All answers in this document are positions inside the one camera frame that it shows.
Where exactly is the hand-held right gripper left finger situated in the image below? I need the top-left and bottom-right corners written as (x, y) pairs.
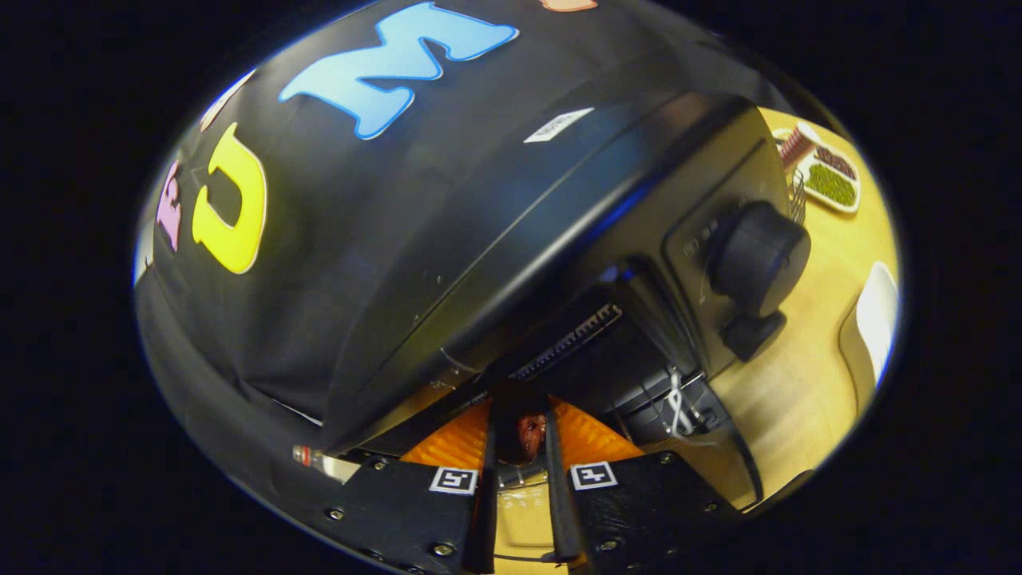
top-left (323, 397), bottom-right (502, 575)

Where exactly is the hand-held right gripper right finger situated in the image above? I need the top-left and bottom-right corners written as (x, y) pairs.
top-left (545, 397), bottom-right (751, 572)

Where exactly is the red meat piece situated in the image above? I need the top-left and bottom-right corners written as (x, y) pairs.
top-left (511, 411), bottom-right (550, 464)

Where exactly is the black electric oven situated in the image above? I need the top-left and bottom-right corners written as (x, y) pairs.
top-left (323, 92), bottom-right (814, 512)

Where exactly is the black oven knob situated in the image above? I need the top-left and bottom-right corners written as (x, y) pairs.
top-left (709, 201), bottom-right (812, 319)
top-left (723, 311), bottom-right (787, 363)

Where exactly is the black backdrop cloth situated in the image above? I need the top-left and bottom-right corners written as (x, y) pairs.
top-left (134, 0), bottom-right (767, 512)

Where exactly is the white rectangular tray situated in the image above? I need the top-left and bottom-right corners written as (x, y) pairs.
top-left (838, 262), bottom-right (901, 416)

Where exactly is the pile of green beans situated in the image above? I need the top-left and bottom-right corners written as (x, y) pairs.
top-left (805, 164), bottom-right (857, 207)

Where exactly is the white divided plate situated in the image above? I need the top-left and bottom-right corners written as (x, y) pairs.
top-left (770, 126), bottom-right (863, 215)

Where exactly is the pile of dark red beans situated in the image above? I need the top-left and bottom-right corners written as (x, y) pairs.
top-left (816, 145), bottom-right (859, 180)

